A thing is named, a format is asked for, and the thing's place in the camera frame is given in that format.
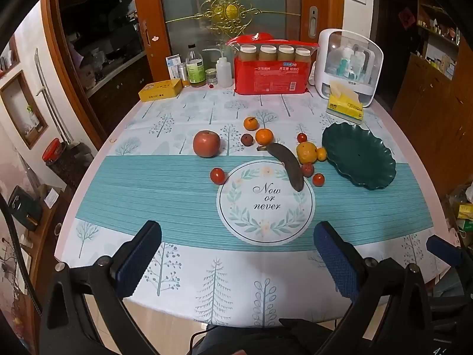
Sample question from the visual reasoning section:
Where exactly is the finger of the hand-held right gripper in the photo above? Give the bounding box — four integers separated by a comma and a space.
426, 235, 473, 271

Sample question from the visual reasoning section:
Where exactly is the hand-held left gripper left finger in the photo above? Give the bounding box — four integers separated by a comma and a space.
39, 220, 163, 355

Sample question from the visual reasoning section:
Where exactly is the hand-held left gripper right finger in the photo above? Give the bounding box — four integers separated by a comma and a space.
313, 221, 433, 355

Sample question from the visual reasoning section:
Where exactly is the dark green scalloped plate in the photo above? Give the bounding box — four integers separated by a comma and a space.
321, 123, 397, 191

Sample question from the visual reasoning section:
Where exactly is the overripe dark banana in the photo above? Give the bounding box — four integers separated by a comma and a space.
257, 143, 304, 192

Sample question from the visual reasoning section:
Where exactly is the red apple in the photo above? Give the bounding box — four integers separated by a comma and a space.
193, 130, 221, 158

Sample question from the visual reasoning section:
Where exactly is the tree print tablecloth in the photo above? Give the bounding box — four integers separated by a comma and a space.
55, 81, 444, 328

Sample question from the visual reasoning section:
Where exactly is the large yellow orange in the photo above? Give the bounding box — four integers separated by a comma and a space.
296, 141, 319, 165

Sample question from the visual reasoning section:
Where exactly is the dark tray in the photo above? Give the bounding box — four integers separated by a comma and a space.
7, 185, 43, 232

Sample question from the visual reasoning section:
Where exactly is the red round tin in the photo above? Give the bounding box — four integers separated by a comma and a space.
42, 138, 61, 163

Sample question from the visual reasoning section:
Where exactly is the wooden cabinet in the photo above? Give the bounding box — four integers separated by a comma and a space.
392, 37, 473, 196

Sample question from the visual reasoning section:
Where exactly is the yellow tissue pack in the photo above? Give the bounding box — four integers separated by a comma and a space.
326, 80, 365, 124

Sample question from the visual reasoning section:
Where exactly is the yellow flat box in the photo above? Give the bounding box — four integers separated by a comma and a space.
138, 79, 182, 102

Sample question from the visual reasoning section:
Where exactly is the white plastic storage case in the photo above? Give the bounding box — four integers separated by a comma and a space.
314, 28, 377, 109

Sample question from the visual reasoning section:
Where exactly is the small white blue box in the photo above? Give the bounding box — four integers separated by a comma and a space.
166, 55, 180, 79

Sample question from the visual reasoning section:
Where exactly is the white teal bottle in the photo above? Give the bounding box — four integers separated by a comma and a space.
336, 46, 351, 78

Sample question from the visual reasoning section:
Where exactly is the clear baby bottle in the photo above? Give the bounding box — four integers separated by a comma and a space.
350, 48, 366, 79

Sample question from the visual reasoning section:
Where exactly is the green label glass bottle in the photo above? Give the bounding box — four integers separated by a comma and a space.
186, 43, 206, 87

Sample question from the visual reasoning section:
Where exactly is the red paper cup package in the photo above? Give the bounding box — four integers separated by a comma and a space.
226, 33, 319, 96

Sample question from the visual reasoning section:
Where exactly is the white squeeze bottle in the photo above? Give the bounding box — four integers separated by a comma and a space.
203, 48, 233, 88

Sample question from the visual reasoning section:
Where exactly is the wooden shelf with bottles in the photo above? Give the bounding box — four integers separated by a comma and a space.
417, 0, 462, 82

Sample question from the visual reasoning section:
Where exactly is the red paper decoration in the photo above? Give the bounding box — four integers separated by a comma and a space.
398, 9, 416, 30

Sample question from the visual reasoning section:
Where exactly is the wooden frosted glass door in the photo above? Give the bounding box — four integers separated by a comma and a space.
131, 0, 344, 86

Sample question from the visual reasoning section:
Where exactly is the gold door ornament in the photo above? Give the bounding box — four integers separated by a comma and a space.
166, 0, 300, 39

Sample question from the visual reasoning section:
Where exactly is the black cable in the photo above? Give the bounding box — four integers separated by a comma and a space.
0, 192, 42, 319

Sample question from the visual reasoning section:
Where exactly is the long metal bar handle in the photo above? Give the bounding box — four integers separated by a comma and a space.
34, 48, 69, 145

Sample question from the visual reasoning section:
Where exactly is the wooden wall niche frame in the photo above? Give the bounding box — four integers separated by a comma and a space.
0, 70, 49, 150

